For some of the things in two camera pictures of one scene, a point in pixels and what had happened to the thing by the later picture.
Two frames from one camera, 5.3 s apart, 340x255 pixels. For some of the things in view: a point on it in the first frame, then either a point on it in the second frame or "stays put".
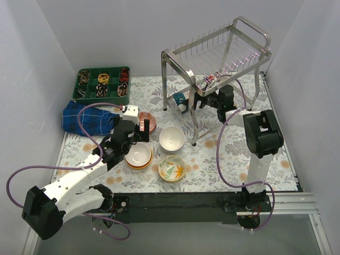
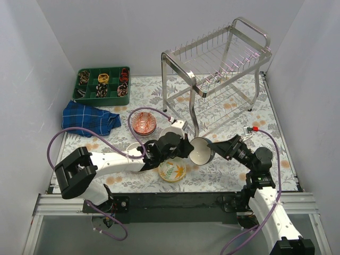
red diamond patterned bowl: x=146 y=115 stays put
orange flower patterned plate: x=171 y=168 stays put
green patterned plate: x=172 y=176 stays put
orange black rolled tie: x=124 y=75 stays put
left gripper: x=145 y=130 to x=181 y=148
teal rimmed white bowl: x=182 y=102 to x=201 y=154
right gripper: x=197 y=100 to x=228 y=148
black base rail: x=183 y=207 stays put
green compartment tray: x=110 y=85 stays put
